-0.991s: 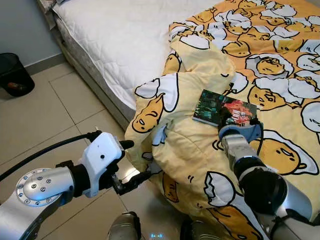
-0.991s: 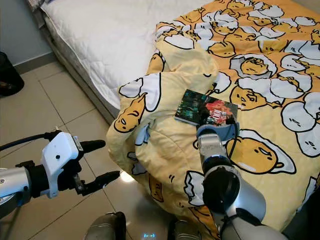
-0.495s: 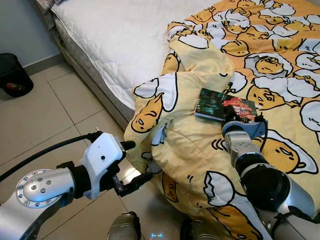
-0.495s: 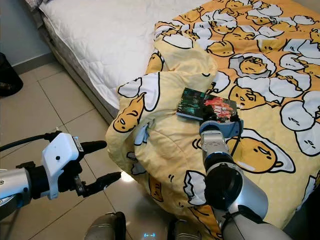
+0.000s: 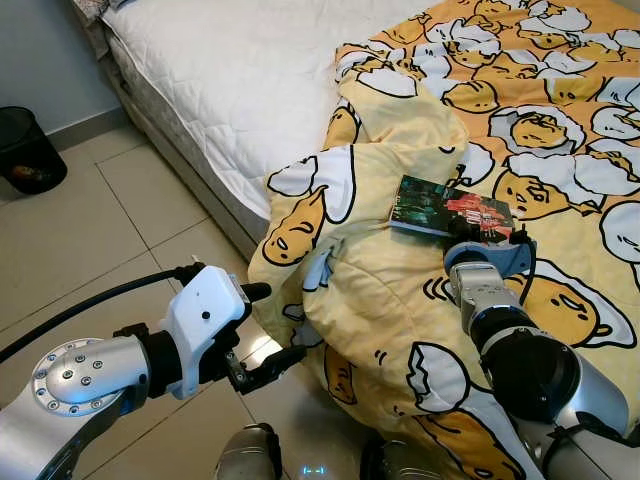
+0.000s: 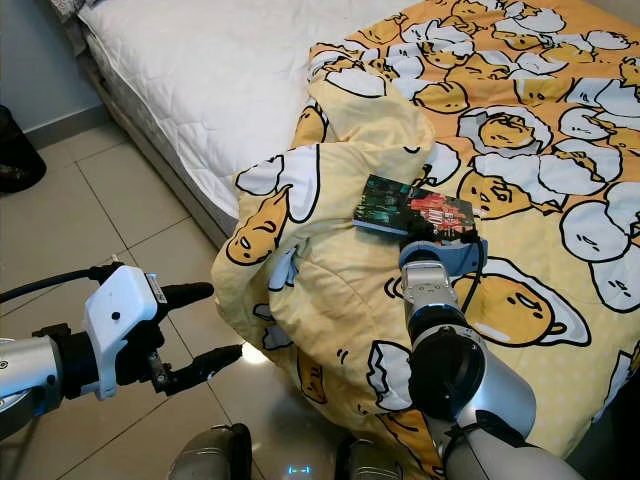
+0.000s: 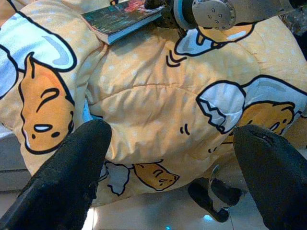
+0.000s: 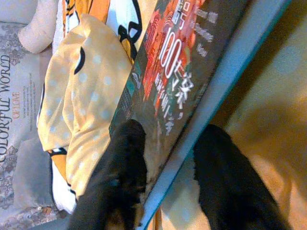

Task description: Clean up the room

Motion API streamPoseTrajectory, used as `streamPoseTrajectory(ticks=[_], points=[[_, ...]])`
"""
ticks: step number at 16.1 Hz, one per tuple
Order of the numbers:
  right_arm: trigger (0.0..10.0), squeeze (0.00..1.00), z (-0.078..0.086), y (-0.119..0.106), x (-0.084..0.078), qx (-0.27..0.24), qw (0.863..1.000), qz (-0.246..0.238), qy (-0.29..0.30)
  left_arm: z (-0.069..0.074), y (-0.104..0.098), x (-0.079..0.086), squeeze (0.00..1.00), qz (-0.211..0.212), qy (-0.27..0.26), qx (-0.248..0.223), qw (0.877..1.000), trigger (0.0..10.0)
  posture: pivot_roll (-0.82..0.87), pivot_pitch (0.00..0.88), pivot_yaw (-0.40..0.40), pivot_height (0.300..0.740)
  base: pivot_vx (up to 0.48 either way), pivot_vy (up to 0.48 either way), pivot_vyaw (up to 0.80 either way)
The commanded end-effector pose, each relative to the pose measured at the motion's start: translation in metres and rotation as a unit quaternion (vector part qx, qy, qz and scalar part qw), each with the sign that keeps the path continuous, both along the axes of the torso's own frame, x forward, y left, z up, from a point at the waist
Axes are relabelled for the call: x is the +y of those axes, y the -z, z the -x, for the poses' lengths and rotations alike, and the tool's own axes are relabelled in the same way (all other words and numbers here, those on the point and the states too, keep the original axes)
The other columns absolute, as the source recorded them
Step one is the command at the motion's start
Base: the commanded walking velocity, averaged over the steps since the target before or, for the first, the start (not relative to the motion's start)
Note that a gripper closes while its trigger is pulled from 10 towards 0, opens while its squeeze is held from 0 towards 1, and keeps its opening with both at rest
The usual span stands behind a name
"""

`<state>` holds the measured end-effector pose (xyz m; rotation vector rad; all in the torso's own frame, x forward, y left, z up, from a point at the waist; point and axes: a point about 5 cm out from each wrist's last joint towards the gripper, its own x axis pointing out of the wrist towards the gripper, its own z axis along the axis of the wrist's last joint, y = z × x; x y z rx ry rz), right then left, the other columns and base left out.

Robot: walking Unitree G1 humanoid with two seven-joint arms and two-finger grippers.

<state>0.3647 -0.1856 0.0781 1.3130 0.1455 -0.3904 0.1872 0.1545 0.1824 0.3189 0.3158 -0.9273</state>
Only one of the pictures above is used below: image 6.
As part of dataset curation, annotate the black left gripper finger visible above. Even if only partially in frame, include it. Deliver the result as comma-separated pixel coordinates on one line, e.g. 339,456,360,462
155,283,216,311
163,345,245,397

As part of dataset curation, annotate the dark book red cover print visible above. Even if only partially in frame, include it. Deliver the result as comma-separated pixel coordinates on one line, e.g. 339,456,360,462
352,173,480,243

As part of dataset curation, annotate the yellow cartoon egg blanket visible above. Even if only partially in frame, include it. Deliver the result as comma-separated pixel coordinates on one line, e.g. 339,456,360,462
209,0,640,480

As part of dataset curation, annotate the grey robot left leg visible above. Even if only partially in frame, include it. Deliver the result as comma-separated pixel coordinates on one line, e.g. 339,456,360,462
167,422,255,480

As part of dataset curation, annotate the grey robot leg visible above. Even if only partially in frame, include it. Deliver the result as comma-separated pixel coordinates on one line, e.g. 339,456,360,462
334,436,413,480
167,422,255,480

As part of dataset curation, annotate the grey quilted bed base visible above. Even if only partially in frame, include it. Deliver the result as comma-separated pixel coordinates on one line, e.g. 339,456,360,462
50,0,231,253

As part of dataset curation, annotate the black mesh waste bin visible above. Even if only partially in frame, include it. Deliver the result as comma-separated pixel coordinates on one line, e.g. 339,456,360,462
0,104,48,195

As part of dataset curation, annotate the grey robot right leg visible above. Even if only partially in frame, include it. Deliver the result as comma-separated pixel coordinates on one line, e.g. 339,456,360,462
334,436,413,480

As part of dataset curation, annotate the white quilted mattress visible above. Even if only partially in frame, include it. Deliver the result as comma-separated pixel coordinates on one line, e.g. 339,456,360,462
79,0,393,238

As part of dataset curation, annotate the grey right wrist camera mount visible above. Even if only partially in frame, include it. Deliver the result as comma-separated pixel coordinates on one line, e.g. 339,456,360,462
397,237,490,285

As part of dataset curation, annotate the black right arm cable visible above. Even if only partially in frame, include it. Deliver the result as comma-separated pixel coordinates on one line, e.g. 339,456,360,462
458,232,489,313

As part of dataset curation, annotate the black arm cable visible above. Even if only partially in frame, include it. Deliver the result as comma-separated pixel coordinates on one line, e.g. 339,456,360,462
458,232,489,313
0,261,127,305

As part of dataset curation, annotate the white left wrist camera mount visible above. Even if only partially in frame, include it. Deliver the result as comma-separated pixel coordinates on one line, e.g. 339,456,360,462
81,263,162,402

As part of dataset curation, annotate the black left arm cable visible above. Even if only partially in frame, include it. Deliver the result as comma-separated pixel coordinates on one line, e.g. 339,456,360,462
0,261,127,305

